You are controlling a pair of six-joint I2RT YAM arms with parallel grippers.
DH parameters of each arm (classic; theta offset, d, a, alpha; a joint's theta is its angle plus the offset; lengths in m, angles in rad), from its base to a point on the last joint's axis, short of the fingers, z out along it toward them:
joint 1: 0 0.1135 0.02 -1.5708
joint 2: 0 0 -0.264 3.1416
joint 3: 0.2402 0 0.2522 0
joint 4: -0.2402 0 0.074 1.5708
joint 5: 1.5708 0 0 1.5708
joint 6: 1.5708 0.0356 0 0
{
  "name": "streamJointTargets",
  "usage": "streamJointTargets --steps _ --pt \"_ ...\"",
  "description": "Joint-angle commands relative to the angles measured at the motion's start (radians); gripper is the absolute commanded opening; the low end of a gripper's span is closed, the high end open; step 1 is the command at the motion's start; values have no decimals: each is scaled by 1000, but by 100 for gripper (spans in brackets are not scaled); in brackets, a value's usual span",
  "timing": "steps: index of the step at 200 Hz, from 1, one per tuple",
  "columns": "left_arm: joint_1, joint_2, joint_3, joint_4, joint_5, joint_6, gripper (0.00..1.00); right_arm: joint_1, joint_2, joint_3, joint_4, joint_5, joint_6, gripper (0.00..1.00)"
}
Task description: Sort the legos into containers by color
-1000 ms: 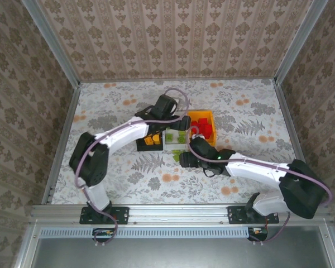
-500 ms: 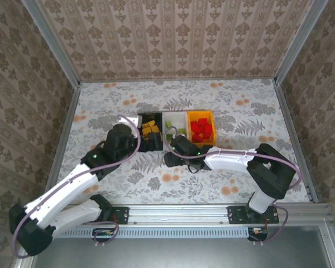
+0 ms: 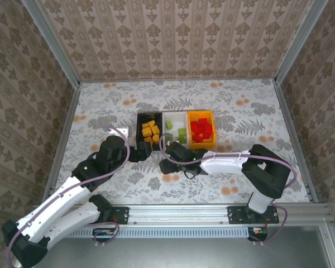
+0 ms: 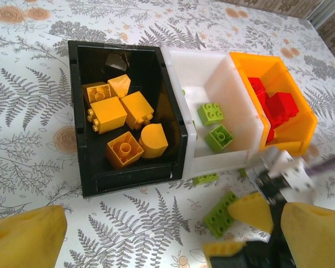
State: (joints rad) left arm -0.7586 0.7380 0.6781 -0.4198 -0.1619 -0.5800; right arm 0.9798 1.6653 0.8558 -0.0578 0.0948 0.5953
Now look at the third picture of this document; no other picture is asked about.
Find black plastic container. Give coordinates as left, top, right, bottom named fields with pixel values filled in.
left=136, top=112, right=165, bottom=151

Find white plastic container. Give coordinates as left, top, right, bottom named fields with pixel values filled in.
left=162, top=111, right=189, bottom=149

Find orange plastic container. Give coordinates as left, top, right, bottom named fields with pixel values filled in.
left=187, top=110, right=216, bottom=150

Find floral patterned table cover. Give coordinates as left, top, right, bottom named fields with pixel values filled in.
left=54, top=79, right=310, bottom=205

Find small connector board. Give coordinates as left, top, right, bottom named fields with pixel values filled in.
left=247, top=226, right=269, bottom=242
left=92, top=227, right=115, bottom=243

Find grey metal sheet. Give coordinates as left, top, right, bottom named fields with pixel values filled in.
left=39, top=226, right=335, bottom=268

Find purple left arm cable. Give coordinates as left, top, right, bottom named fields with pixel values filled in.
left=7, top=125, right=131, bottom=268

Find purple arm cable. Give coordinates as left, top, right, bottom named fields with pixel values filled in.
left=7, top=125, right=131, bottom=268
left=159, top=132, right=298, bottom=196

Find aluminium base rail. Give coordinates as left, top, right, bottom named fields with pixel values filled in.
left=127, top=205, right=229, bottom=226

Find aluminium side rail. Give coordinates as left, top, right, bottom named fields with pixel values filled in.
left=43, top=83, right=81, bottom=199
left=273, top=79, right=320, bottom=203

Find white slotted cable duct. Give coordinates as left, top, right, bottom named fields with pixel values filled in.
left=68, top=226, right=251, bottom=238

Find aluminium back rail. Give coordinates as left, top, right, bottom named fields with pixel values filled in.
left=79, top=77, right=277, bottom=83

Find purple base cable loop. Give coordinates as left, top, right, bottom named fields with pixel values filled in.
left=85, top=220, right=120, bottom=248
left=248, top=203, right=288, bottom=246

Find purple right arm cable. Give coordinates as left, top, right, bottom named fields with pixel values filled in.
left=159, top=132, right=298, bottom=196

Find aluminium frame post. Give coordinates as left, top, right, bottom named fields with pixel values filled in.
left=21, top=0, right=81, bottom=88
left=275, top=0, right=329, bottom=84

